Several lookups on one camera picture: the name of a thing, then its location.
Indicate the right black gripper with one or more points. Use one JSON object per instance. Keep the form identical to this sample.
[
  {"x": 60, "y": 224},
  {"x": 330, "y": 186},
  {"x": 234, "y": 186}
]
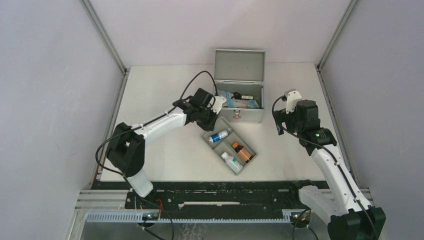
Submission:
[{"x": 281, "y": 116}]

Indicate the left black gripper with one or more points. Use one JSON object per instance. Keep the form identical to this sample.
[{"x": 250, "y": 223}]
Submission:
[{"x": 209, "y": 126}]

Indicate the white bottle blue cap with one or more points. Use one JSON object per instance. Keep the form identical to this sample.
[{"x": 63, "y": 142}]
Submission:
[{"x": 218, "y": 136}]

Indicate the grey plastic divider tray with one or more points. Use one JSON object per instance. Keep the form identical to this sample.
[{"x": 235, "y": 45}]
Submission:
[{"x": 225, "y": 145}]

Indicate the black medical scissors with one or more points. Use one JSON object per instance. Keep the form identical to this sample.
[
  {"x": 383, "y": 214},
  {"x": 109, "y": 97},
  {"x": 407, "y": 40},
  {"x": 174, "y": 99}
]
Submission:
[{"x": 236, "y": 96}]

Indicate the small green white box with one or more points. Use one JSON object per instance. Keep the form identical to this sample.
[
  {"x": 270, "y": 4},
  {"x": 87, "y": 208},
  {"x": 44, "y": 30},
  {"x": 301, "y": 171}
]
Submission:
[{"x": 247, "y": 97}]

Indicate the brown bottle orange cap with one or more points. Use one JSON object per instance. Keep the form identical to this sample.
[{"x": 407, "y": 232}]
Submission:
[{"x": 242, "y": 152}]

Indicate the clear bottle white cap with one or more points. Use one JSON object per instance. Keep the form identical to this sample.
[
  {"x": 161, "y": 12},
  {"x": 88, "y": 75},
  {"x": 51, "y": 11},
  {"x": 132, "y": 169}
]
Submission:
[{"x": 232, "y": 162}]

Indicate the grey metal medicine box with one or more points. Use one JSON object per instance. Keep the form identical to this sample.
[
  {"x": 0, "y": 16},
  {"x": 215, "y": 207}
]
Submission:
[{"x": 242, "y": 71}]

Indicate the blue plaster packet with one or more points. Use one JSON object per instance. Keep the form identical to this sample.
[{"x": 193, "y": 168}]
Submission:
[{"x": 231, "y": 102}]

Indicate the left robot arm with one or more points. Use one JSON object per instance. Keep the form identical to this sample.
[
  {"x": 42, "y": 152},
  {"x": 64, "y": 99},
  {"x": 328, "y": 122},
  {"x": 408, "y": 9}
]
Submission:
[{"x": 126, "y": 148}]

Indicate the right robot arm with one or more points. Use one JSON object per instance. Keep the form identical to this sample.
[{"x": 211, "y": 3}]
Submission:
[{"x": 350, "y": 215}]

